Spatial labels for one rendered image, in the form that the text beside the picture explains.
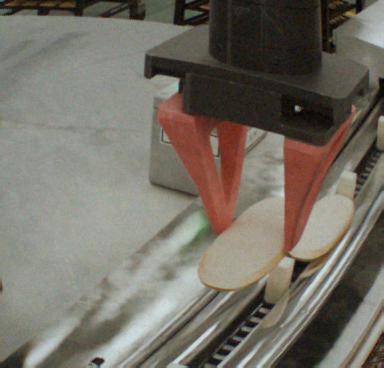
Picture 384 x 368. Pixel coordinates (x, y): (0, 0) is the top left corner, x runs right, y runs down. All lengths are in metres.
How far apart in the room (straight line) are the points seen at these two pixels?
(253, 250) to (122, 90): 0.50
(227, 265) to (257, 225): 0.04
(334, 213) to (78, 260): 0.19
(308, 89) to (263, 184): 0.29
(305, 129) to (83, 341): 0.18
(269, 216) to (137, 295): 0.10
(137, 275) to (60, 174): 0.22
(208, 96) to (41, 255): 0.27
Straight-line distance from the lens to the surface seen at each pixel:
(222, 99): 0.42
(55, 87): 0.96
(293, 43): 0.41
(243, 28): 0.41
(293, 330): 0.52
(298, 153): 0.41
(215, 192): 0.46
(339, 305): 0.62
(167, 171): 0.75
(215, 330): 0.54
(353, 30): 0.93
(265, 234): 0.47
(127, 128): 0.85
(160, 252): 0.59
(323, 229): 0.64
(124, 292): 0.55
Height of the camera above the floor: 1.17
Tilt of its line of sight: 27 degrees down
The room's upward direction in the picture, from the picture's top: 4 degrees clockwise
